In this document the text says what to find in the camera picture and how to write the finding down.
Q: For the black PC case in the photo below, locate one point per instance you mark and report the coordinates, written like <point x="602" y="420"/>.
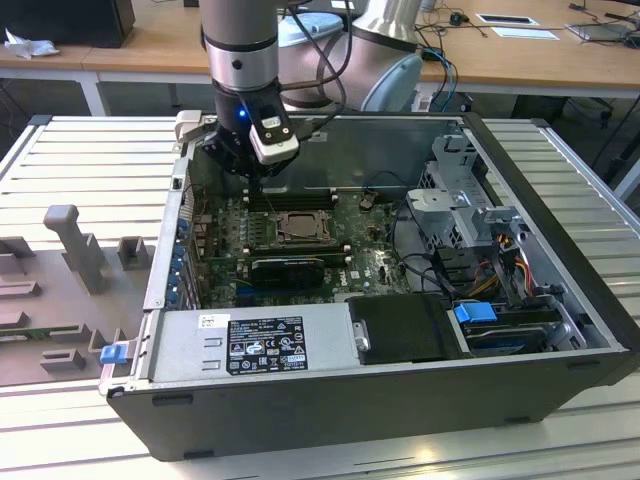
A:
<point x="310" y="415"/>

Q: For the silver CPU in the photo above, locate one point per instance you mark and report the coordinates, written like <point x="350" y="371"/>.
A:
<point x="302" y="226"/>

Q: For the wooden office desk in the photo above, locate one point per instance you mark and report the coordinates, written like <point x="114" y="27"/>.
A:
<point x="150" y="45"/>

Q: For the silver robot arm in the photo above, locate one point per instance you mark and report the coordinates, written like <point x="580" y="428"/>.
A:
<point x="240" y="30"/>

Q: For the crumpled white paper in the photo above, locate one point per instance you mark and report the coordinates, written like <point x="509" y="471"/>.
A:
<point x="30" y="47"/>

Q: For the black RAM slot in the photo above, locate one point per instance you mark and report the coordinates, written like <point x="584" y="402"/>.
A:
<point x="300" y="253"/>
<point x="300" y="196"/>
<point x="300" y="244"/>
<point x="300" y="200"/>
<point x="300" y="205"/>
<point x="300" y="248"/>
<point x="300" y="192"/>

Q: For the silver power supply unit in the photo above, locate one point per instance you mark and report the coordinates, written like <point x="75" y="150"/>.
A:
<point x="175" y="350"/>

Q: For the green motherboard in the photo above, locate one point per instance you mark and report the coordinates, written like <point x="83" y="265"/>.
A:
<point x="372" y="260"/>

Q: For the green RAM stick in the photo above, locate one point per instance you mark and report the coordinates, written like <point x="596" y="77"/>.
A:
<point x="40" y="331"/>

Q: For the blue board connector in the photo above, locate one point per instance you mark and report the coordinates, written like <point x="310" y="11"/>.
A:
<point x="245" y="290"/>

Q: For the grey tablet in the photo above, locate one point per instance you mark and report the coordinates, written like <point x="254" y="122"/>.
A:
<point x="597" y="31"/>

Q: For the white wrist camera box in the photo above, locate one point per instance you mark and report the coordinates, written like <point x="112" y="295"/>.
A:
<point x="275" y="150"/>

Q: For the black box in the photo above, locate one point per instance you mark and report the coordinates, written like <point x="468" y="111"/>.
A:
<point x="65" y="22"/>

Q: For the white paper sheet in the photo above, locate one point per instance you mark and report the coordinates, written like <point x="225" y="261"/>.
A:
<point x="525" y="33"/>

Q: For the silver metal drive cage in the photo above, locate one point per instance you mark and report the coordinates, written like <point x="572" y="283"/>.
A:
<point x="440" y="205"/>

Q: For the hard disk in blue carrier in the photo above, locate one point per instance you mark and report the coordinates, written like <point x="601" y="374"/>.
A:
<point x="472" y="314"/>

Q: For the blue case latch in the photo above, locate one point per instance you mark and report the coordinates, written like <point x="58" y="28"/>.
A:
<point x="112" y="354"/>

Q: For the black graphics card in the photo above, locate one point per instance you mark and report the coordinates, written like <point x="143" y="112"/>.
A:
<point x="287" y="275"/>

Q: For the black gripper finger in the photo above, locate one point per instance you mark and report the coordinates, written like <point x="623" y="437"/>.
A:
<point x="220" y="150"/>

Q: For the grey parts rack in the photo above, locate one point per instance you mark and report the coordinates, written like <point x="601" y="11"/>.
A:
<point x="55" y="310"/>

